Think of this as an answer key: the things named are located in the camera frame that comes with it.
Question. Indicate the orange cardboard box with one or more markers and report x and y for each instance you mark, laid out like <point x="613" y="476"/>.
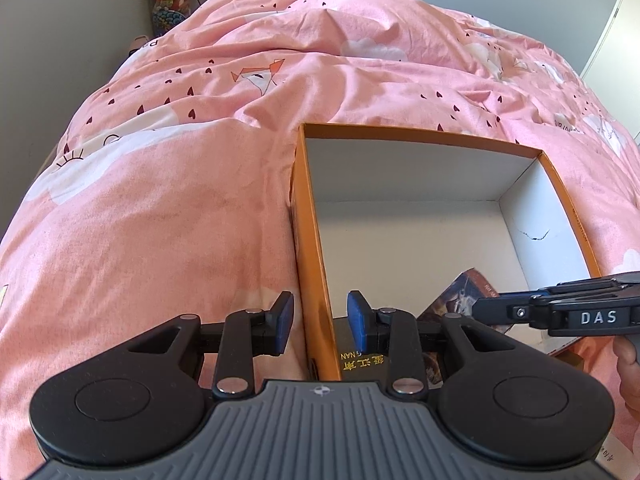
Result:
<point x="306" y="260"/>

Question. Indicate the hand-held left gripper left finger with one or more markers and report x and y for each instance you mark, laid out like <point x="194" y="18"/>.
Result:
<point x="285" y="321"/>

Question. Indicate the white slipper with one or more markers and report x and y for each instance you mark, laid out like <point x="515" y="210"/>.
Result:
<point x="139" y="42"/>

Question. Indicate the illustrated picture book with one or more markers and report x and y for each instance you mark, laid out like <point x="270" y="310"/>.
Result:
<point x="465" y="292"/>

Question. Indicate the person's right hand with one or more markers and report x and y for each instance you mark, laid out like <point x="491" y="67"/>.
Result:
<point x="629" y="380"/>

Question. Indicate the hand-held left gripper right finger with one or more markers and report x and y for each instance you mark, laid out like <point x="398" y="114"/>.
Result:
<point x="356" y="321"/>

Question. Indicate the pink printed blanket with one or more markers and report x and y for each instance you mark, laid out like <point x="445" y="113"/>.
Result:
<point x="175" y="210"/>

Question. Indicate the colourful toy bag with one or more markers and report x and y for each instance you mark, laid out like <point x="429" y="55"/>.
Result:
<point x="167" y="19"/>

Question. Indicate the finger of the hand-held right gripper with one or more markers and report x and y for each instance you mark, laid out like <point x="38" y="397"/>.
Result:
<point x="600" y="286"/>
<point x="500" y="312"/>

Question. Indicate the white wardrobe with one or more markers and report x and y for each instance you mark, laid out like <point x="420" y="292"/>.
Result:
<point x="617" y="35"/>

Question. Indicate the black book gold lettering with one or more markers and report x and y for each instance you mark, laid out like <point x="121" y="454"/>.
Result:
<point x="372" y="366"/>

